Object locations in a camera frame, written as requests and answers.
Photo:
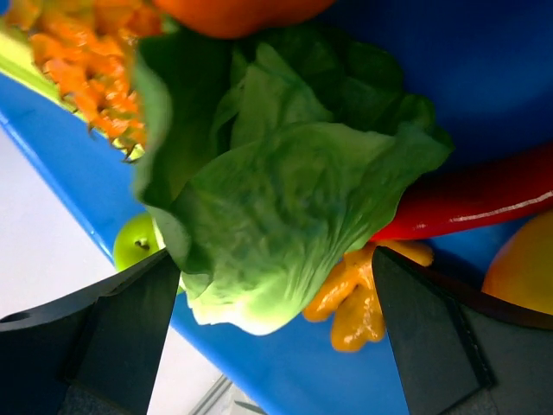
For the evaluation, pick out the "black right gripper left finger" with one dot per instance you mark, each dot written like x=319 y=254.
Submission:
x=96 y=350

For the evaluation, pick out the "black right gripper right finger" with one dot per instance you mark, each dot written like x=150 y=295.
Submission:
x=458 y=350

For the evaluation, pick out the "green apple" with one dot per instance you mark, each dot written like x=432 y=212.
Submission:
x=137 y=240

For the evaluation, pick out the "napa cabbage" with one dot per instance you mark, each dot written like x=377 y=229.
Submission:
x=269 y=157

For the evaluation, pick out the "yellow mango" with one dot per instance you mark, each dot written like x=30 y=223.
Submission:
x=521 y=272

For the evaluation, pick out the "orange ginger root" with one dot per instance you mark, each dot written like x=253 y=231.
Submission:
x=349 y=295

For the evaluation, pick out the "red chili pepper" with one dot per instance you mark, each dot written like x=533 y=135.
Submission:
x=479 y=195

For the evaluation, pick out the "blue plastic bin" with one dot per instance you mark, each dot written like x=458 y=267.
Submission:
x=487 y=67

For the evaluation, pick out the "yellow orange pineapple piece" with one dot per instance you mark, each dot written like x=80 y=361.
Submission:
x=87 y=49

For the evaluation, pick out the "orange fruit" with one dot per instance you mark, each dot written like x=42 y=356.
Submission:
x=233 y=19

